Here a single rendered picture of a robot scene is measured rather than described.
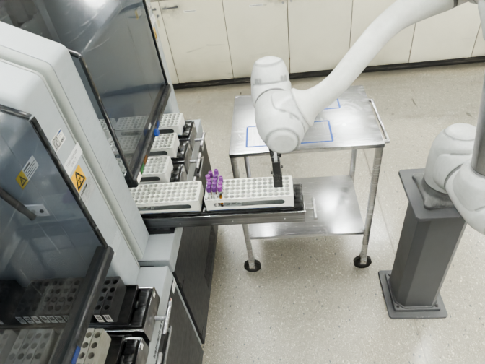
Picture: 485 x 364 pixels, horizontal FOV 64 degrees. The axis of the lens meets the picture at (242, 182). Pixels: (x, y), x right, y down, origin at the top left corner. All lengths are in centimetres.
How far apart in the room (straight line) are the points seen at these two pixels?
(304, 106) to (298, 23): 258
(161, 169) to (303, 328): 102
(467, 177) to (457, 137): 18
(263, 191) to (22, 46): 79
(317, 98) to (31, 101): 60
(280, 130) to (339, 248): 143
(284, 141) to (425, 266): 105
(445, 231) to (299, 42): 232
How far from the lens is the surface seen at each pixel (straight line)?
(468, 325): 212
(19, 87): 89
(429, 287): 192
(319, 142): 155
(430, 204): 151
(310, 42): 354
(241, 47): 354
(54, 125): 94
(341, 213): 202
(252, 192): 131
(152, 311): 120
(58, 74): 99
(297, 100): 91
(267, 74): 102
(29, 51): 100
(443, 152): 140
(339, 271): 214
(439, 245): 169
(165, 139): 164
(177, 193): 137
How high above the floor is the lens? 176
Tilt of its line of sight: 42 degrees down
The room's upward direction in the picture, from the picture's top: 9 degrees counter-clockwise
